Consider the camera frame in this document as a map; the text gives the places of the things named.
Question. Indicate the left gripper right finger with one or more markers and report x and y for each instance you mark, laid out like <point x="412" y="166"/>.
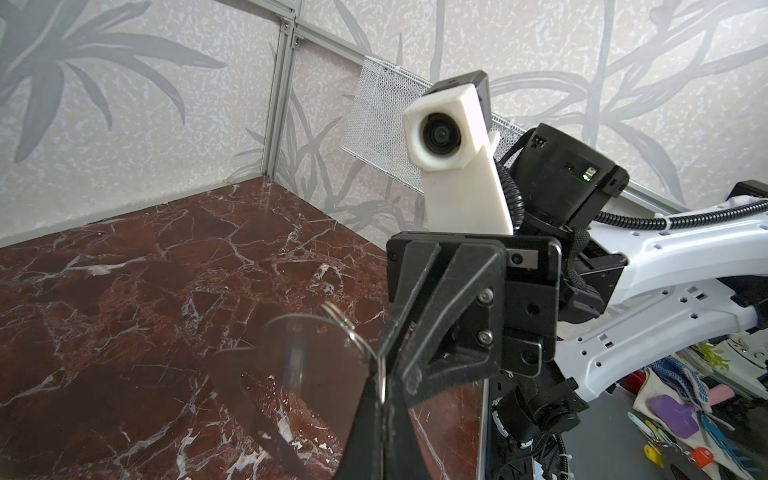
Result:
<point x="402" y="455"/>

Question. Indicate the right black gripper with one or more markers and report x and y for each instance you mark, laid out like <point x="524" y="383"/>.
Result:
<point x="468" y="307"/>

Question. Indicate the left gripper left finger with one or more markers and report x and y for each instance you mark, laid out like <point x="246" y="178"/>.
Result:
<point x="363" y="454"/>

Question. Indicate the metal key holder plate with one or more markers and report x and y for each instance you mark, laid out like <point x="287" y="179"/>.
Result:
<point x="295" y="392"/>

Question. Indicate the silver split keyring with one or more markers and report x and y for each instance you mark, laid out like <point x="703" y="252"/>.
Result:
<point x="335" y="314"/>

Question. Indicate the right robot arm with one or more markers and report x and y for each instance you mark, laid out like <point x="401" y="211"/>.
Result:
<point x="685" y="278"/>

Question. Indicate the tool tray with items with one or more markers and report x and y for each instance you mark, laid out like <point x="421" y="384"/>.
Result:
<point x="708" y="403"/>

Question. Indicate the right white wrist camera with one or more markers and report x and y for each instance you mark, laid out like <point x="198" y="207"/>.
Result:
<point x="448" y="137"/>

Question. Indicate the white wire mesh basket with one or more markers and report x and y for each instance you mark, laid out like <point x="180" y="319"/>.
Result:
<point x="376" y="134"/>

